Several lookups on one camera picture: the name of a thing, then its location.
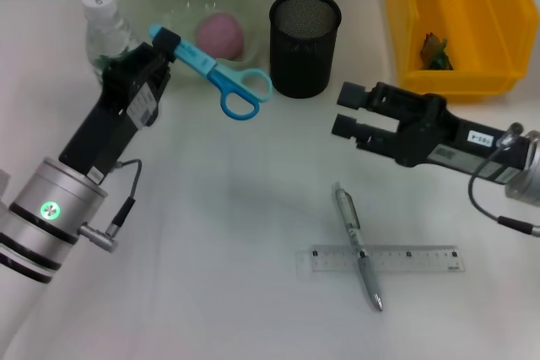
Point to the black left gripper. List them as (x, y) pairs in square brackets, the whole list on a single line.
[(109, 124)]

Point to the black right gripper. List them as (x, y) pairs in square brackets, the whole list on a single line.
[(455, 141)]

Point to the clear green-label water bottle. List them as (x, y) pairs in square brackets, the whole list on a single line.
[(101, 23)]

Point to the pink toy peach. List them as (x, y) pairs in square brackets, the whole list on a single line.
[(223, 35)]

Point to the green plastic wrapper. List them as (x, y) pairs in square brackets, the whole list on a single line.
[(436, 54)]

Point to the blue scissors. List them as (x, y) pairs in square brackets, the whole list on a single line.
[(228, 82)]

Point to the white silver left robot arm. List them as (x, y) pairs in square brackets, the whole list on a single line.
[(46, 225)]

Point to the black mesh pen holder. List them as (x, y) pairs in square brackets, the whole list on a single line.
[(304, 48)]

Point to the silver ballpoint pen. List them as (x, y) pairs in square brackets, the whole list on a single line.
[(358, 250)]

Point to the clear plastic ruler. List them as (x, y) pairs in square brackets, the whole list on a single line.
[(413, 261)]

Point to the yellow plastic bin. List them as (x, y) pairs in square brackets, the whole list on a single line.
[(460, 6)]

